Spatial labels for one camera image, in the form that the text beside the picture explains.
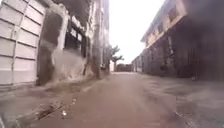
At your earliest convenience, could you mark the tree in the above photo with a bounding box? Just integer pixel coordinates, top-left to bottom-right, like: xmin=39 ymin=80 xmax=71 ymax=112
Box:
xmin=108 ymin=45 xmax=125 ymax=72

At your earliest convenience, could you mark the pole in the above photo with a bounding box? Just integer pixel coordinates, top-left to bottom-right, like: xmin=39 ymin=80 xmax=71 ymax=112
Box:
xmin=91 ymin=0 xmax=103 ymax=80

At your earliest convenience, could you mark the brown dirt lane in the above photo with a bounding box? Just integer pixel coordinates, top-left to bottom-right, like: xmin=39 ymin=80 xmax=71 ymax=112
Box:
xmin=0 ymin=71 xmax=224 ymax=128

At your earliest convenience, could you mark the dark brick building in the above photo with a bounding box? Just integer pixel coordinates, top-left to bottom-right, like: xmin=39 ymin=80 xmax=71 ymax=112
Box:
xmin=131 ymin=0 xmax=224 ymax=82

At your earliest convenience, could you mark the litter pile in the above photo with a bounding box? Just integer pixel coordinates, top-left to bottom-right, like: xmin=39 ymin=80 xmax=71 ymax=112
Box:
xmin=33 ymin=97 xmax=78 ymax=122

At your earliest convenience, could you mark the weathered pale building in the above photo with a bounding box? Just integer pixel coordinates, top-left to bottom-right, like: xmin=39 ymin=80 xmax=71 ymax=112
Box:
xmin=0 ymin=0 xmax=111 ymax=87

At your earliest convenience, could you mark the low wall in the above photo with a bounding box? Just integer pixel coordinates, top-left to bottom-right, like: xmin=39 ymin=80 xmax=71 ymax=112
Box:
xmin=115 ymin=63 xmax=134 ymax=73

